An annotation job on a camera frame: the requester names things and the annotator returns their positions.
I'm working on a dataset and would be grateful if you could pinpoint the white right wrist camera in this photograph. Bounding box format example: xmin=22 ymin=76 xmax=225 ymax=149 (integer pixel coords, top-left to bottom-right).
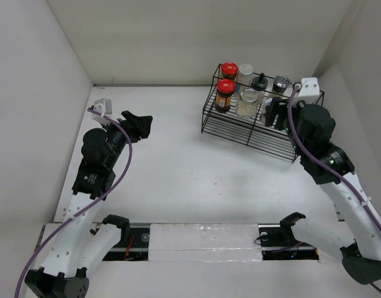
xmin=294 ymin=77 xmax=320 ymax=104

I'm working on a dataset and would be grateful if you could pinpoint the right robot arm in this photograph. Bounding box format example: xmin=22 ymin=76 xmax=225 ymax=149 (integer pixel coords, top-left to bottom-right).
xmin=262 ymin=97 xmax=381 ymax=285

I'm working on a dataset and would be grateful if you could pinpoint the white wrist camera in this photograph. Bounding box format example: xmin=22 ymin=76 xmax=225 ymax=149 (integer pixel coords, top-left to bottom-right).
xmin=294 ymin=77 xmax=320 ymax=104
xmin=90 ymin=98 xmax=112 ymax=125

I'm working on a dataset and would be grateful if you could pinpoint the clear glass jar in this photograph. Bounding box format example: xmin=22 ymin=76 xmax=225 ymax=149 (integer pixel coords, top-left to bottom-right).
xmin=235 ymin=89 xmax=259 ymax=119

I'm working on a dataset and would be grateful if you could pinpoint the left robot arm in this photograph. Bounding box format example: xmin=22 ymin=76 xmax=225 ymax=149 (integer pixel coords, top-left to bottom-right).
xmin=20 ymin=106 xmax=153 ymax=297

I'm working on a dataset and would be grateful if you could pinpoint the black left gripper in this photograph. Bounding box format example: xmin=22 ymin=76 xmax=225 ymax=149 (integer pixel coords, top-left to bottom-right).
xmin=101 ymin=111 xmax=151 ymax=168

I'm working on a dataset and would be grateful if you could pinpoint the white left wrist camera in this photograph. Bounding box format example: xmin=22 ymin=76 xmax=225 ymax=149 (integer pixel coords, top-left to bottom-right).
xmin=90 ymin=98 xmax=112 ymax=125

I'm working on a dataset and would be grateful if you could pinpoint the silver lid white bottle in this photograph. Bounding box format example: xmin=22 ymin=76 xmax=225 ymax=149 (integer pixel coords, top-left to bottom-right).
xmin=235 ymin=63 xmax=254 ymax=94

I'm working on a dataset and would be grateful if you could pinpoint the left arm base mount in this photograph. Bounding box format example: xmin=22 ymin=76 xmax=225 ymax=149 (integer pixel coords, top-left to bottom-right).
xmin=102 ymin=225 xmax=150 ymax=261

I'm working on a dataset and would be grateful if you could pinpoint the red lid sauce jar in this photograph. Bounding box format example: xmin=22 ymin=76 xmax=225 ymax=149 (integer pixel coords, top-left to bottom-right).
xmin=215 ymin=79 xmax=236 ymax=113
xmin=220 ymin=62 xmax=238 ymax=81

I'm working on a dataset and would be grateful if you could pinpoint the black knob lid grinder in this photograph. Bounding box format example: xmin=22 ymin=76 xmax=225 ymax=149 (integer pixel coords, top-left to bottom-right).
xmin=251 ymin=73 xmax=268 ymax=105

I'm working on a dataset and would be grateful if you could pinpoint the labelled lid brown jar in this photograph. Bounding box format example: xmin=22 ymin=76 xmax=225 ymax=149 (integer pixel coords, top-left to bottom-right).
xmin=261 ymin=97 xmax=272 ymax=125

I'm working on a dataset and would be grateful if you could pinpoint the black wire rack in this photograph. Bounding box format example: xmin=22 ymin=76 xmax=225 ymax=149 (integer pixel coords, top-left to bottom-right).
xmin=201 ymin=65 xmax=325 ymax=165

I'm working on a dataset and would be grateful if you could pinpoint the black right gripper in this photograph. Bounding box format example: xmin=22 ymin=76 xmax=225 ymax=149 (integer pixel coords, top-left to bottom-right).
xmin=266 ymin=96 xmax=309 ymax=155

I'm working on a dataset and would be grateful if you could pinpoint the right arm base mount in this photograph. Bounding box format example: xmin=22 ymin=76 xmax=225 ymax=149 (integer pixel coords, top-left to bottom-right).
xmin=254 ymin=224 xmax=320 ymax=261

